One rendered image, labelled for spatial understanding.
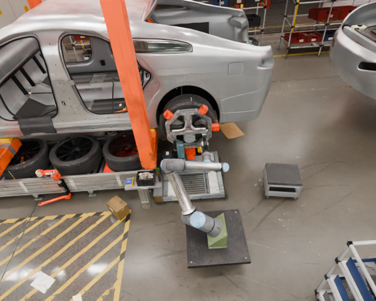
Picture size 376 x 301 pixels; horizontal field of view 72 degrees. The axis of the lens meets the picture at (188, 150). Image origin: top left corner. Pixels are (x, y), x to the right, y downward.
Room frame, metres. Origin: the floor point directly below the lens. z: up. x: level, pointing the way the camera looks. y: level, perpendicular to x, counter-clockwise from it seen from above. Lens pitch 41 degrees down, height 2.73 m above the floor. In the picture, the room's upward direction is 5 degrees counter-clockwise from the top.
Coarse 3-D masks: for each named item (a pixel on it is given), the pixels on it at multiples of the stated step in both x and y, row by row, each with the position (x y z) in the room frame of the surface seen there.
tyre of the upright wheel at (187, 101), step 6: (180, 96) 2.76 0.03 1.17; (186, 96) 2.73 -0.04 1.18; (192, 96) 2.73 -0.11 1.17; (198, 96) 2.76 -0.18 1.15; (168, 102) 2.78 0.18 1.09; (174, 102) 2.68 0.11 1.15; (180, 102) 2.62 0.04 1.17; (186, 102) 2.60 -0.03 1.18; (192, 102) 2.59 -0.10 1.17; (198, 102) 2.63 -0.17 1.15; (204, 102) 2.68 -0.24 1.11; (168, 108) 2.64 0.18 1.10; (174, 108) 2.58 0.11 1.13; (180, 108) 2.57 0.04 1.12; (186, 108) 2.57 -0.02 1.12; (192, 108) 2.57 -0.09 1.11; (198, 108) 2.57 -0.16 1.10; (210, 108) 2.67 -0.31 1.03; (162, 114) 2.73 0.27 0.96; (210, 114) 2.57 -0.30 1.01; (162, 120) 2.59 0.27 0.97; (162, 126) 2.58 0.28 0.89
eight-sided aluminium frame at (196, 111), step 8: (176, 112) 2.52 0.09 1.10; (184, 112) 2.49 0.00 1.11; (192, 112) 2.49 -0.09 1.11; (168, 120) 2.54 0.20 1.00; (208, 120) 2.48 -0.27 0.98; (168, 128) 2.49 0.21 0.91; (208, 128) 2.48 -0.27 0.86; (168, 136) 2.49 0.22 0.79; (208, 136) 2.48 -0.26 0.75; (184, 144) 2.53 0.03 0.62; (192, 144) 2.53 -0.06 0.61; (200, 144) 2.49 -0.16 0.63
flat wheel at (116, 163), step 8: (112, 136) 2.98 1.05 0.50; (120, 136) 2.97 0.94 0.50; (128, 136) 3.00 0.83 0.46; (104, 144) 2.82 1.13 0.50; (112, 144) 2.85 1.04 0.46; (120, 144) 2.82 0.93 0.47; (128, 144) 2.83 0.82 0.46; (104, 152) 2.64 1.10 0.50; (112, 152) 2.65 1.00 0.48; (112, 160) 2.48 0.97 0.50; (120, 160) 2.46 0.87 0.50; (128, 160) 2.45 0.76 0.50; (136, 160) 2.47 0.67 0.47; (112, 168) 2.51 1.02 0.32; (120, 168) 2.44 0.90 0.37; (128, 168) 2.44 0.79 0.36; (136, 168) 2.46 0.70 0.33
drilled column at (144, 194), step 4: (140, 192) 2.05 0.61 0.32; (144, 192) 2.05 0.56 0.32; (148, 192) 2.12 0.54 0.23; (140, 196) 2.05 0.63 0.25; (144, 196) 2.05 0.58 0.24; (148, 196) 2.08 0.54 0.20; (144, 200) 2.05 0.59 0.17; (148, 200) 2.05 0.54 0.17; (144, 204) 2.05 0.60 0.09; (148, 204) 2.05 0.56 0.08; (144, 208) 2.05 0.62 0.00
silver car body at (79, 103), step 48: (48, 0) 3.97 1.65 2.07; (96, 0) 3.79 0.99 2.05; (144, 0) 3.99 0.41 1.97; (0, 48) 4.49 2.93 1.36; (48, 48) 2.87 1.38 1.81; (96, 48) 4.51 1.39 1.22; (144, 48) 2.80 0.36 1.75; (192, 48) 2.78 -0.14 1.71; (240, 48) 2.78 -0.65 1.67; (0, 96) 3.05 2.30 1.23; (48, 96) 3.58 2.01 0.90; (96, 96) 3.54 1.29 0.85; (144, 96) 2.78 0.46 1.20; (240, 96) 2.73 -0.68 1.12
